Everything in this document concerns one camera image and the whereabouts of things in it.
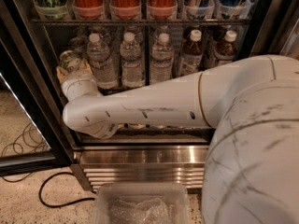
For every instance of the left water bottle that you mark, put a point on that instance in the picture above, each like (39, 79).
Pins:
(101, 63)

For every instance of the open glass fridge door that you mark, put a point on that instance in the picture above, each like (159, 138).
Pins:
(32, 103)

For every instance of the right fridge door frame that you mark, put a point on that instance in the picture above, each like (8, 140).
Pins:
(272, 23)

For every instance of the middle water bottle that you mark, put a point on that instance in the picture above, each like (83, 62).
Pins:
(132, 71)

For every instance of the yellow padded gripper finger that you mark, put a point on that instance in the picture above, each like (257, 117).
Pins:
(61, 73)
(84, 67)

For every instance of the iced tea bottle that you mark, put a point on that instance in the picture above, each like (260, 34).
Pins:
(190, 56)
(222, 52)

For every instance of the wire shelf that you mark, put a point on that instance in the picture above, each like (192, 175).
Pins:
(115, 90)
(138, 23)

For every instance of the steel fridge base grille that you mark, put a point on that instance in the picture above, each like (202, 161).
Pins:
(176, 164)

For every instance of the left iced tea bottle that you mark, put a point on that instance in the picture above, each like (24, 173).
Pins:
(190, 56)

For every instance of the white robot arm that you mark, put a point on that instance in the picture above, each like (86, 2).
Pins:
(252, 165)

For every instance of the top wire shelf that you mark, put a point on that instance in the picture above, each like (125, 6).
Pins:
(138, 23)

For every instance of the right water bottle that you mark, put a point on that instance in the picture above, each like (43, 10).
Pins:
(162, 59)

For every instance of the middle wire shelf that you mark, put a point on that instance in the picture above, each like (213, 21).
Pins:
(115, 90)

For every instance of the clear plastic bin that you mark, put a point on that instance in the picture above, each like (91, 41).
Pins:
(141, 203)

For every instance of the right iced tea bottle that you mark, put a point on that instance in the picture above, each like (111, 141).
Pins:
(222, 52)

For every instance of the water bottle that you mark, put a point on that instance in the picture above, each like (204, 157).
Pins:
(132, 71)
(162, 59)
(101, 63)

